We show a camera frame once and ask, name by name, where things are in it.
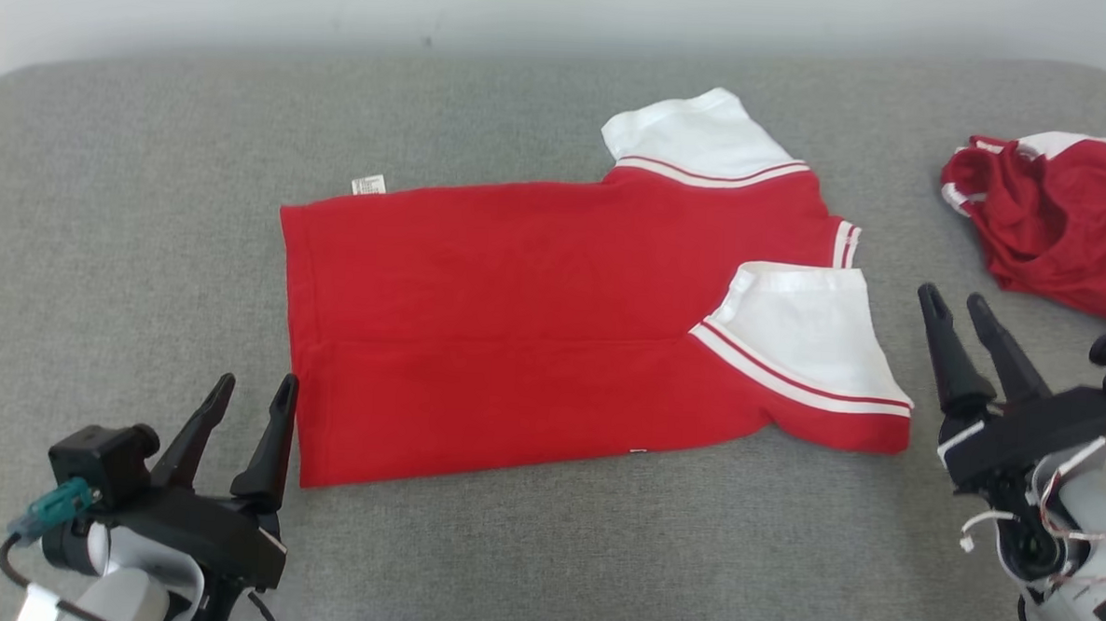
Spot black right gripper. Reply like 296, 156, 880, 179
908, 282, 1106, 500

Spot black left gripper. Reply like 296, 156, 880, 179
96, 366, 301, 592

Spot red shorts white stripe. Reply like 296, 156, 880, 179
933, 126, 1106, 332

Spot red Bulls jersey white sleeves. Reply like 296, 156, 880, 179
267, 67, 928, 517

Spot grey fabric sofa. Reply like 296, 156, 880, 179
0, 14, 1106, 621

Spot white red wire bundle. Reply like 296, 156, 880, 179
956, 426, 1106, 597

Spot white cable label tag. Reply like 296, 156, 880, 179
15, 581, 64, 621

